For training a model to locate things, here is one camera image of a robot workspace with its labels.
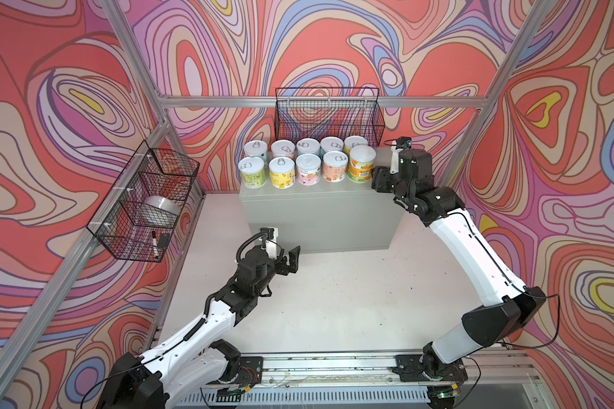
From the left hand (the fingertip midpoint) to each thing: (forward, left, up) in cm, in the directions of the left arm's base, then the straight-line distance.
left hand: (290, 244), depth 79 cm
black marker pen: (-3, +39, +6) cm, 39 cm away
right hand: (+14, -28, +16) cm, 35 cm away
